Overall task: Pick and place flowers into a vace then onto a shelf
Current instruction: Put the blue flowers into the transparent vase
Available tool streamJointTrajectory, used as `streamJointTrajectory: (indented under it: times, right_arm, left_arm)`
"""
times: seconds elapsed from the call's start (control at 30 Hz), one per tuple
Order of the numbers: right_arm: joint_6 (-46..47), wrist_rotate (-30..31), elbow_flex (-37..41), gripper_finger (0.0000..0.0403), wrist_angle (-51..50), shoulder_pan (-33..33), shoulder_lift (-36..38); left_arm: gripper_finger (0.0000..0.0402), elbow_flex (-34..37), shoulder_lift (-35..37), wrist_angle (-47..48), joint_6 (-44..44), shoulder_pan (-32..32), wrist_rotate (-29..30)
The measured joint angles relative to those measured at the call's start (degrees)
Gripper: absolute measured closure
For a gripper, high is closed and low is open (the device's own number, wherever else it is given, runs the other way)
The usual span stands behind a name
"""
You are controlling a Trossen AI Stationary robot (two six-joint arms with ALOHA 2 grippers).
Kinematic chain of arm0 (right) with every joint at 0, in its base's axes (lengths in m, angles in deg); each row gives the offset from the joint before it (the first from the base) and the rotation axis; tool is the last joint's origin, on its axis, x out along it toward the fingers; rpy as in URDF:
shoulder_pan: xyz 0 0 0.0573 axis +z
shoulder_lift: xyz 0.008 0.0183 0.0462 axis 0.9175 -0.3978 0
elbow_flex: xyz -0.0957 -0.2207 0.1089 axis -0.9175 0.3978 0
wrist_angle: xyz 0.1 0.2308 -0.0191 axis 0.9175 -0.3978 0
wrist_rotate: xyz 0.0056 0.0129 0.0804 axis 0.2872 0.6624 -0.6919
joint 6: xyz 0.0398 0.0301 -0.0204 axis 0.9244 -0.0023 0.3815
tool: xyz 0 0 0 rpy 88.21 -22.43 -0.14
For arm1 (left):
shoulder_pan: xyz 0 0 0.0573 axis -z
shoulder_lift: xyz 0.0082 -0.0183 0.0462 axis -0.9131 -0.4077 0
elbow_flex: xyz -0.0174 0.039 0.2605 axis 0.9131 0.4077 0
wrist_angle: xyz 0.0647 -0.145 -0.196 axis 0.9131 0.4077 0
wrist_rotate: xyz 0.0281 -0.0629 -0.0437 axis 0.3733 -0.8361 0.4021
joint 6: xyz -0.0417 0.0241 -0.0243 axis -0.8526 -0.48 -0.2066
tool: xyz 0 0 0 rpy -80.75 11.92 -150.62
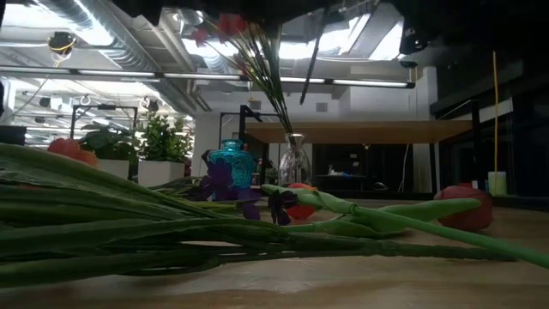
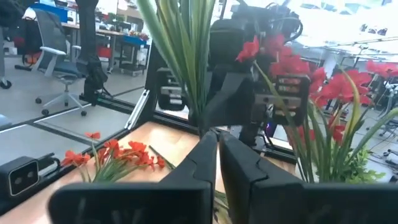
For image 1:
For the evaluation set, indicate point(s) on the teal glass vase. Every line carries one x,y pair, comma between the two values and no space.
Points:
233,165

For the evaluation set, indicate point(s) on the broad-leaf plant white pot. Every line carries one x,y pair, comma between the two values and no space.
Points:
113,167

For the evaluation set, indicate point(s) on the red flower bunch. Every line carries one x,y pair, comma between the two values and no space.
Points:
231,23

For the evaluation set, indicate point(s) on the wooden shelf black frame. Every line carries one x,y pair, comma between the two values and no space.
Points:
364,131

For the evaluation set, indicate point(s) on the dark computer monitor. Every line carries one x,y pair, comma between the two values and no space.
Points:
12,135

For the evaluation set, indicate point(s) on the silver ceiling duct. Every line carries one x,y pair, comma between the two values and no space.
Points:
128,51

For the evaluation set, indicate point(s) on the purple flower bunch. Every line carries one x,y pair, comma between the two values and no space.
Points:
221,180

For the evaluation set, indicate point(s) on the clear glass vase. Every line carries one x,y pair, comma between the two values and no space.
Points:
296,167

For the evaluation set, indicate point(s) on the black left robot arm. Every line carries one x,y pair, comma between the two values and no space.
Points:
257,6

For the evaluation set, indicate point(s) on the black ceiling dome camera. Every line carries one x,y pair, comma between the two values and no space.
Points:
408,64

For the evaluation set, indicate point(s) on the pale green container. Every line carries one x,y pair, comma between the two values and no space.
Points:
497,183

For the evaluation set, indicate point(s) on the bundle of green flower stems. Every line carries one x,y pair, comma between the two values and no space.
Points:
128,232

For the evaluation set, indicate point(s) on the orange tulip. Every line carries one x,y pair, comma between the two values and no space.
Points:
429,230

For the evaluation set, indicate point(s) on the small-leaf plant white pot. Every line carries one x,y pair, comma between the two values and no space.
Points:
161,171

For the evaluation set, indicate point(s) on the long ceiling light strip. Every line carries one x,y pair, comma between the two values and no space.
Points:
369,83

